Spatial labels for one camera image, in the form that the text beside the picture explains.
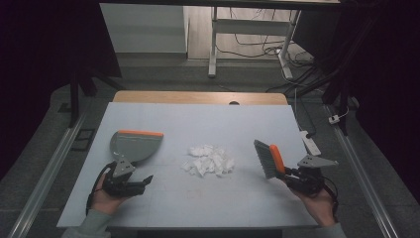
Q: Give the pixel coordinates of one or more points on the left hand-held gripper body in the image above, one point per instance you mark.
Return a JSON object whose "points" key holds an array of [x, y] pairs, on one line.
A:
{"points": [[119, 185]]}

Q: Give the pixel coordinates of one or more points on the black tripod stand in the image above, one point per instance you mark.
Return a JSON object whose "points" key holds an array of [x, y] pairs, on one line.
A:
{"points": [[75, 99]]}

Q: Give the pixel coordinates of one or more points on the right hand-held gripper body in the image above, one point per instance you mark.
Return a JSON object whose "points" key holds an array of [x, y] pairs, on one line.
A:
{"points": [[310, 181]]}

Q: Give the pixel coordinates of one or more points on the person's left hand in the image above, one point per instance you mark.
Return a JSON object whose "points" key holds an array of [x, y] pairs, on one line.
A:
{"points": [[105, 201]]}

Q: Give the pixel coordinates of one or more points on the aluminium rail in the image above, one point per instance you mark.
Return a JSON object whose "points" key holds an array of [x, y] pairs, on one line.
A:
{"points": [[363, 178], [46, 178]]}

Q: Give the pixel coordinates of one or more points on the wooden table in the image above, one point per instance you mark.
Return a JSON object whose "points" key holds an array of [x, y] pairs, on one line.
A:
{"points": [[185, 97]]}

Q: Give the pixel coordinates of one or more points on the black curtain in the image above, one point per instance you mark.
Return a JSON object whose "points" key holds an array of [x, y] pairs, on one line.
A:
{"points": [[39, 66], [389, 82]]}

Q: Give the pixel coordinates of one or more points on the white foam board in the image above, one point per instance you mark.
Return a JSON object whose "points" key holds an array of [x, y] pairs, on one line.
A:
{"points": [[198, 119]]}

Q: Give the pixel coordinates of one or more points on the white power strip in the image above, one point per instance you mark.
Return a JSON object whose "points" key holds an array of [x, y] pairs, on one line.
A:
{"points": [[310, 142]]}

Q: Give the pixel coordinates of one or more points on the grey dustpan with orange edge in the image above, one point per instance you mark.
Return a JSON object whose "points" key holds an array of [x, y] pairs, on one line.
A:
{"points": [[138, 145]]}

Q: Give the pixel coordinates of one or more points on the orange brush with grey bristles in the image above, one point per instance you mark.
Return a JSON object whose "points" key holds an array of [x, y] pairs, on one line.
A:
{"points": [[269, 160]]}

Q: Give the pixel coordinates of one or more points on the black metal stand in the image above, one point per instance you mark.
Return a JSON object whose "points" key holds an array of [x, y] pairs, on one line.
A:
{"points": [[343, 86]]}

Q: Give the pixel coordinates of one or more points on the person's right hand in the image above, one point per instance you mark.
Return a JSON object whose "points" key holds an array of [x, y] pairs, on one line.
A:
{"points": [[318, 206]]}

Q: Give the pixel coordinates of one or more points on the small white adapter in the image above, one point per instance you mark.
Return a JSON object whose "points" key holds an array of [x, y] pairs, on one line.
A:
{"points": [[334, 119]]}

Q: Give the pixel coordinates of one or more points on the pile of white paper scraps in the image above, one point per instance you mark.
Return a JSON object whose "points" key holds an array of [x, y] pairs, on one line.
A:
{"points": [[209, 161]]}

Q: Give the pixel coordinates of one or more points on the black rectangular floor frame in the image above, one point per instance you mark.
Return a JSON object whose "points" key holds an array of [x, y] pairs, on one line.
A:
{"points": [[83, 139]]}

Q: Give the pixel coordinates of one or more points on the white metal desk frame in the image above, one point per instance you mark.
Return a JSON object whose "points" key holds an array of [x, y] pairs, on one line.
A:
{"points": [[251, 27]]}

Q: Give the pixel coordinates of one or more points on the grey cabinet panel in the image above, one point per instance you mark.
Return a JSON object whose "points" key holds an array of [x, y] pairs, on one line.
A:
{"points": [[142, 28]]}

